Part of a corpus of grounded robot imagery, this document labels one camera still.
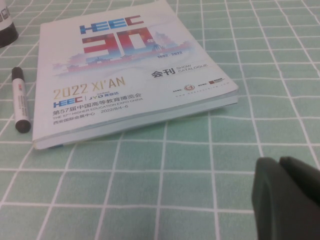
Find HEEC show catalogue book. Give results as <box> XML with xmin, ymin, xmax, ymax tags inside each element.
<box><xmin>31</xmin><ymin>0</ymin><xmax>240</xmax><ymax>151</ymax></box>

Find black mesh pen holder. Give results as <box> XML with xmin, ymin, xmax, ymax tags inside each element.
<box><xmin>0</xmin><ymin>0</ymin><xmax>19</xmax><ymax>49</ymax></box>

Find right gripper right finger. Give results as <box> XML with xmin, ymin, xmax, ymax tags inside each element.
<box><xmin>279</xmin><ymin>156</ymin><xmax>320</xmax><ymax>193</ymax></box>

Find white marker black ends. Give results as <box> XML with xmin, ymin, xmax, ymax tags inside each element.
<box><xmin>11</xmin><ymin>66</ymin><xmax>32</xmax><ymax>134</ymax></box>

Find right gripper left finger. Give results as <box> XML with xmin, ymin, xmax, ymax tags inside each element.
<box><xmin>251</xmin><ymin>156</ymin><xmax>320</xmax><ymax>240</ymax></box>

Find green checked tablecloth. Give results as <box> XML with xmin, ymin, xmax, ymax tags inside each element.
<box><xmin>0</xmin><ymin>0</ymin><xmax>320</xmax><ymax>240</ymax></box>

